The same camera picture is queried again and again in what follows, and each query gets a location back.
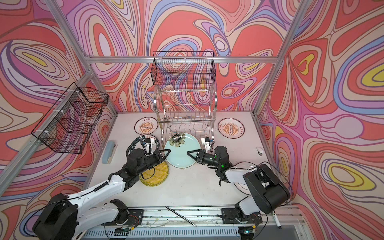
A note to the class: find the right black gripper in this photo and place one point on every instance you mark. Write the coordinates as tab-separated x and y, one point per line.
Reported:
200	155

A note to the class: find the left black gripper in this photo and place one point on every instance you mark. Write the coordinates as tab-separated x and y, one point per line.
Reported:
158	157

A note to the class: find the yellow woven pattern plate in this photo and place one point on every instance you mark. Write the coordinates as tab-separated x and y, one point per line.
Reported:
155	176

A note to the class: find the light green flower plate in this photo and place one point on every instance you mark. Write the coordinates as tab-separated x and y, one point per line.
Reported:
179	144

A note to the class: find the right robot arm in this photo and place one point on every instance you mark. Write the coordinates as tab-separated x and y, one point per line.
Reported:
267	191

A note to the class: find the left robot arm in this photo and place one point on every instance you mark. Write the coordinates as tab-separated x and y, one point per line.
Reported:
65	217

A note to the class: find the silver two-tier dish rack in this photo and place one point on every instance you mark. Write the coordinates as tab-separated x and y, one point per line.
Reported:
188	110

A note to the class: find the dark green rim plate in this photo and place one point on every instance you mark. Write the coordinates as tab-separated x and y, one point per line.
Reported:
155	144

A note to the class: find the orange sunburst plate left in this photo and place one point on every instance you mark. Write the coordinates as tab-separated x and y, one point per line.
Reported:
146	126

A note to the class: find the orange sunburst plate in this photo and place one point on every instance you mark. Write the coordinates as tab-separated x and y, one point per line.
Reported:
231	128
146	126

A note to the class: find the orange sunburst plate right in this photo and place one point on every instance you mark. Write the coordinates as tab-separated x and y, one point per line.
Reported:
231	128

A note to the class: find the white black-rim plate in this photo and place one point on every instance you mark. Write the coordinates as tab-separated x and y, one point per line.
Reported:
242	186

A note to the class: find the light blue sponge block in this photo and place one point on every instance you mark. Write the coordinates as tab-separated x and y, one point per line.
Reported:
109	152

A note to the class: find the black thin rod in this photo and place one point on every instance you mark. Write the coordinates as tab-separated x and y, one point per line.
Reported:
179	215

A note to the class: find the small white clip object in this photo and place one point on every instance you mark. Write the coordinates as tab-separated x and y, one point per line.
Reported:
260	151

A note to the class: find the black marker pen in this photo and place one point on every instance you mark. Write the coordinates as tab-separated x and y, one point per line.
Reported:
278	224

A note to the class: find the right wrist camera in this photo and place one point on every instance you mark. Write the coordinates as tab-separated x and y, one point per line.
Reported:
206	142

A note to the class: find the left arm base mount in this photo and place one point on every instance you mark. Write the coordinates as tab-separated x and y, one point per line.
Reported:
132	218

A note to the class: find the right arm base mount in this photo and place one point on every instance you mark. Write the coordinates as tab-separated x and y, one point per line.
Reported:
235	216

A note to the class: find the black wire basket back wall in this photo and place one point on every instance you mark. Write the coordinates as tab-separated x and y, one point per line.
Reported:
184	69

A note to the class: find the black wire basket wall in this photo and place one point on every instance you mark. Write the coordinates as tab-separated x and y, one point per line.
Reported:
184	69
73	123

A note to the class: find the black wire basket left wall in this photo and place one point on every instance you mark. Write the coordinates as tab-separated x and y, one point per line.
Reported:
73	123

